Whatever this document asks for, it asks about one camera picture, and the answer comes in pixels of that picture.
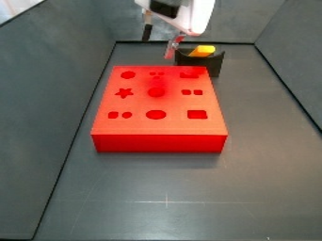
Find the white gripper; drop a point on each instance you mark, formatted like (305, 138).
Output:
(191, 21)

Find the yellow square-circle peg object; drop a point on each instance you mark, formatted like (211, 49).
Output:
(202, 51)

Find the black curved regrasp stand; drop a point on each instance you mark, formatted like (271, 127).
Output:
(212, 62)

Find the red shape-sorter fixture block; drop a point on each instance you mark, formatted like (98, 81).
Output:
(159, 109)

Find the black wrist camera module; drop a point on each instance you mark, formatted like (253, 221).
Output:
(167, 8)

